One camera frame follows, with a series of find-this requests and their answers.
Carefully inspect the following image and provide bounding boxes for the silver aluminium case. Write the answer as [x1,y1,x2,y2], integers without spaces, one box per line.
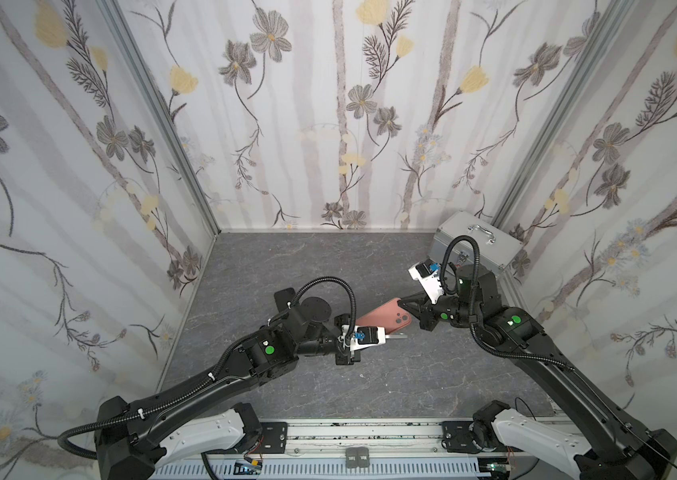
[428,211,522,274]

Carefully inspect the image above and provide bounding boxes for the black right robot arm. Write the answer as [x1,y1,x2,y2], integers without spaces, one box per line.
[399,235,677,479]

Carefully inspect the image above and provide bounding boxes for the white slotted cable duct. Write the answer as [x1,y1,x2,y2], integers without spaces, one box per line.
[167,458,496,480]

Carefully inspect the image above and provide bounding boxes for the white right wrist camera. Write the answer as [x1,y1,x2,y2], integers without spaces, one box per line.
[409,259,445,304]

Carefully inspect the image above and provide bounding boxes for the pink phone case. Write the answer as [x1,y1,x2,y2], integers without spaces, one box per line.
[357,298,413,334]

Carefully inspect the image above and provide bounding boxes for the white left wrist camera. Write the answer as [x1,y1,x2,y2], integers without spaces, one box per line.
[344,326,387,352]

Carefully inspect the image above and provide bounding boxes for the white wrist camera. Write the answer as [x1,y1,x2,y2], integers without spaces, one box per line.
[409,259,445,304]
[344,326,387,352]

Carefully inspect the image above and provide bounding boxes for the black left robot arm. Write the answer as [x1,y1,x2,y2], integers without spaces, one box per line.
[56,276,411,479]

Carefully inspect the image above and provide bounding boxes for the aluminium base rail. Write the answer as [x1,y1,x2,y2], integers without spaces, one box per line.
[163,417,622,480]

